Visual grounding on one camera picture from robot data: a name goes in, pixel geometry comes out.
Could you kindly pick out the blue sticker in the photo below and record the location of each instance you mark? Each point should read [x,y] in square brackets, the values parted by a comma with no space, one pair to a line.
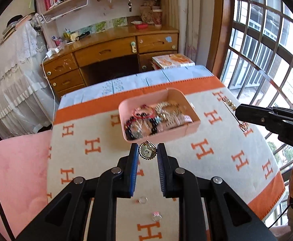
[168,39]

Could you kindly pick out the white smart watch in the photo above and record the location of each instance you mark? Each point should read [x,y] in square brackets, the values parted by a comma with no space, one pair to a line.
[176,123]

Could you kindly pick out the pink fleece blanket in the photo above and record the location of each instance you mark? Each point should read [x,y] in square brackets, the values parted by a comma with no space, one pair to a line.
[15,180]

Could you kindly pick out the stack of books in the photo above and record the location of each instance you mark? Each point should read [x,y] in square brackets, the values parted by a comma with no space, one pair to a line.
[10,27]

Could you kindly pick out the white charger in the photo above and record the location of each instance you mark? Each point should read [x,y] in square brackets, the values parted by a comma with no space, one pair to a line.
[52,52]

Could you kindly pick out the hanging keys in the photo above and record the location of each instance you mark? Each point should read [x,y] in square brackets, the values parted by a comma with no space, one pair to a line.
[129,6]

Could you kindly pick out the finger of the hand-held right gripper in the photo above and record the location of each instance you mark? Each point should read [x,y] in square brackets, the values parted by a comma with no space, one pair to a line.
[256,122]
[251,110]

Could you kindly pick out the green flower postcard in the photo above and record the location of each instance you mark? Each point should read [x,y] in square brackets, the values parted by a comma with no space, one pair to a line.
[118,22]
[100,26]

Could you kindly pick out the black flashlight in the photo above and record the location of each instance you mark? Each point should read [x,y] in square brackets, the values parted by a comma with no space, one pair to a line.
[83,35]

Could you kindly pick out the white lace piano cover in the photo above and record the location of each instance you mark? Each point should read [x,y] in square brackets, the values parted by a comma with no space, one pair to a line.
[13,80]

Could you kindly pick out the pen cup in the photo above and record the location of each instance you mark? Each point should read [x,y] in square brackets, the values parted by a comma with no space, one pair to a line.
[67,37]

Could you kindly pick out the brown patterned bag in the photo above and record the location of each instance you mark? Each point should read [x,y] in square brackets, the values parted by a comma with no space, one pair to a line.
[146,15]

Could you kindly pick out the gold pearl pin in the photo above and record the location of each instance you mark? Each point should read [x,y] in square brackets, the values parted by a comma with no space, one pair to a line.
[230,103]

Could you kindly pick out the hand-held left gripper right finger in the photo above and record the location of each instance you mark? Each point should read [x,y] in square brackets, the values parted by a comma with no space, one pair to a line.
[160,170]

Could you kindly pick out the wooden window frame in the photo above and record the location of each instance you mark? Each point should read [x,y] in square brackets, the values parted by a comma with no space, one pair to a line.
[224,17]

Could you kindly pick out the beige curtain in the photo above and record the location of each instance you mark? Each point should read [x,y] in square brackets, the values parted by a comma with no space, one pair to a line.
[194,17]

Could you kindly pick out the wooden desk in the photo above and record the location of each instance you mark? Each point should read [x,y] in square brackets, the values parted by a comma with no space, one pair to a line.
[106,52]

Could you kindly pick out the small red box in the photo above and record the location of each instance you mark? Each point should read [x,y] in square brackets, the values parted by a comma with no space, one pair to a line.
[141,26]

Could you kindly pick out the metal window grille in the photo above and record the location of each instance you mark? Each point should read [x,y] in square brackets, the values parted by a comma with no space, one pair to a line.
[261,72]

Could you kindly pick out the orange magazine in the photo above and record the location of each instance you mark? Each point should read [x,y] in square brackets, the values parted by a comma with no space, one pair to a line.
[174,60]

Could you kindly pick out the pink storage box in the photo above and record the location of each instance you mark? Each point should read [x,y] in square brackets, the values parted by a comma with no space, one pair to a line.
[174,131]

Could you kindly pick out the wooden bookshelf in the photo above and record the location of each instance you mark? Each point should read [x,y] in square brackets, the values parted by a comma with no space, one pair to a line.
[38,2]

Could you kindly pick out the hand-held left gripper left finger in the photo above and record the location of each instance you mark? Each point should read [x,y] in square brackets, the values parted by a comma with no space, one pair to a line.
[135,168]

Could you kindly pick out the orange patterned blanket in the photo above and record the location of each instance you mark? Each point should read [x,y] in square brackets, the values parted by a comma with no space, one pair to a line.
[211,160]

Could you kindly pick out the light blue patterned sheet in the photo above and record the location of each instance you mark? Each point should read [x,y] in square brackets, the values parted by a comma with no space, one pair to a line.
[136,82]

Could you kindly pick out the silver leaf hair comb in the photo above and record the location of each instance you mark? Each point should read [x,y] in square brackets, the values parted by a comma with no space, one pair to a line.
[171,116]
[165,107]

